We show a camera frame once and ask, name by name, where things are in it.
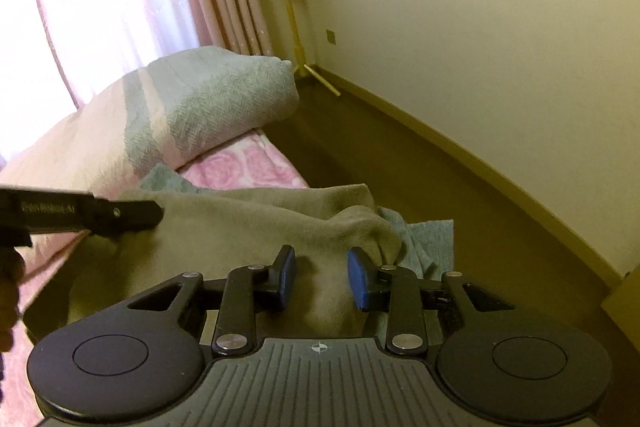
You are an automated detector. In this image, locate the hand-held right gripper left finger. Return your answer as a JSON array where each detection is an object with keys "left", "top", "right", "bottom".
[{"left": 127, "top": 245, "right": 297, "bottom": 356}]

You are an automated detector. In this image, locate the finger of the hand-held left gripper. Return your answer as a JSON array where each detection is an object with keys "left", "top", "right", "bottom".
[{"left": 82, "top": 198, "right": 166, "bottom": 238}]

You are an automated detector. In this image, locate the person's left hand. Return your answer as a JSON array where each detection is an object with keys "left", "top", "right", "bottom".
[{"left": 0, "top": 249, "right": 26, "bottom": 354}]

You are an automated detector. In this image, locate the pink floral blanket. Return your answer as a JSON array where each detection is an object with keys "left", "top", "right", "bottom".
[{"left": 0, "top": 130, "right": 311, "bottom": 427}]

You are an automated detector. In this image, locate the yellow coat stand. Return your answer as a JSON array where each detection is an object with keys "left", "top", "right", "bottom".
[{"left": 257, "top": 0, "right": 342, "bottom": 98}]

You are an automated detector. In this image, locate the light blue towel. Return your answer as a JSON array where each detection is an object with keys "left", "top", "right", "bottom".
[{"left": 139, "top": 162, "right": 456, "bottom": 280}]

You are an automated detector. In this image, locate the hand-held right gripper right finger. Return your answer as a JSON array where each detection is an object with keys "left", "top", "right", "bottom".
[{"left": 347, "top": 247, "right": 516, "bottom": 354}]

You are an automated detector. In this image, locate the grey striped folded quilt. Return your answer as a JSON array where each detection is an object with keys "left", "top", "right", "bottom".
[{"left": 0, "top": 47, "right": 301, "bottom": 208}]

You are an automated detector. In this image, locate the beige fleece garment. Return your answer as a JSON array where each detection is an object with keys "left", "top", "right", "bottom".
[{"left": 22, "top": 183, "right": 407, "bottom": 343}]

